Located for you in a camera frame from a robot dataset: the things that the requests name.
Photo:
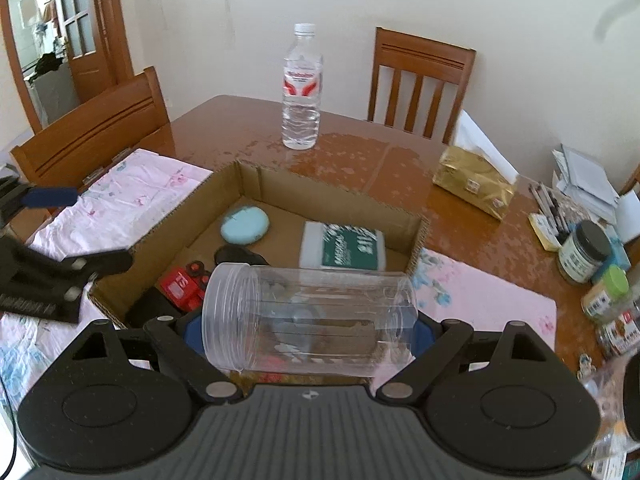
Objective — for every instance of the pink floral cloth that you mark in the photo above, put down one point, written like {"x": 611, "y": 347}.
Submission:
{"x": 145, "y": 185}

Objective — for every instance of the stack of white papers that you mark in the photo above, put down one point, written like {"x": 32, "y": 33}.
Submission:
{"x": 587, "y": 175}

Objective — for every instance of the black lid jar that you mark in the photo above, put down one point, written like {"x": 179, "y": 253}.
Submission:
{"x": 582, "y": 255}

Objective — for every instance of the wooden chair with grooved backrest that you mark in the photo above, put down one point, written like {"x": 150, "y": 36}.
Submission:
{"x": 100, "y": 125}

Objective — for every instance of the black flat object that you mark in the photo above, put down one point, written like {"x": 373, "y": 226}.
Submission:
{"x": 150, "y": 307}

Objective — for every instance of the clear plastic jar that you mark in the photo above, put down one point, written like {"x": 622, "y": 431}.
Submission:
{"x": 310, "y": 320}

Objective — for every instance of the wooden slat-back chair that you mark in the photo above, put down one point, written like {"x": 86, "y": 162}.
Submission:
{"x": 425, "y": 55}

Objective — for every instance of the clear water bottle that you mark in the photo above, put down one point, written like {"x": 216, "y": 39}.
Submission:
{"x": 301, "y": 110}

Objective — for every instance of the wooden door with glass panes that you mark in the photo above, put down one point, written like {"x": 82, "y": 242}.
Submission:
{"x": 87, "y": 35}

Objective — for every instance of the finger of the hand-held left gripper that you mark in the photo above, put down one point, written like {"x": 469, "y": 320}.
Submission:
{"x": 50, "y": 197}
{"x": 107, "y": 261}

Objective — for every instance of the spice jar with colourful label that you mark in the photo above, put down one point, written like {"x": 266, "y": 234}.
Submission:
{"x": 620, "y": 335}

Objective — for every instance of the gold tissue pack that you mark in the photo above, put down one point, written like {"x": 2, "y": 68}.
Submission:
{"x": 472, "y": 185}

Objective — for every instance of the light blue small box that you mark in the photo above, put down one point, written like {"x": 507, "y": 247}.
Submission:
{"x": 617, "y": 257}

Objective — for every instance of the light blue oval case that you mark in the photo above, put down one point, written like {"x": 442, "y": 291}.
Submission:
{"x": 245, "y": 225}

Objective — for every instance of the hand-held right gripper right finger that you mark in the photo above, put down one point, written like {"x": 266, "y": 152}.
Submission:
{"x": 423, "y": 333}

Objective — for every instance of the cardboard box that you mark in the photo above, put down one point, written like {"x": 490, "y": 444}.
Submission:
{"x": 310, "y": 195}

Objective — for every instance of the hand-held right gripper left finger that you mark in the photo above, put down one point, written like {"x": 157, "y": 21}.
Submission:
{"x": 193, "y": 333}

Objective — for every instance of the clear plastic bag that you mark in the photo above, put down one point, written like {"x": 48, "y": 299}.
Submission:
{"x": 605, "y": 410}

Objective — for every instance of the green label cotton swab container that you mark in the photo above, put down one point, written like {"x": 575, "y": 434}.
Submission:
{"x": 345, "y": 247}

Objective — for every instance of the green lid jar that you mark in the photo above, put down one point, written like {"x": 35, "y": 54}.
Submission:
{"x": 605, "y": 295}

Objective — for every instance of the red black small tool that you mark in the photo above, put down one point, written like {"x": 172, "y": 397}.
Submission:
{"x": 182, "y": 290}

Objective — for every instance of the grey cabinet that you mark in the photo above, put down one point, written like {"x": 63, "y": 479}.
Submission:
{"x": 55, "y": 95}

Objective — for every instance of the yellow sticky note pad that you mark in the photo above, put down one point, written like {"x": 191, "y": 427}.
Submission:
{"x": 542, "y": 232}

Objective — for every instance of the dark cloth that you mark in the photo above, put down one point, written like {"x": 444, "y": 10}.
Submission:
{"x": 50, "y": 62}

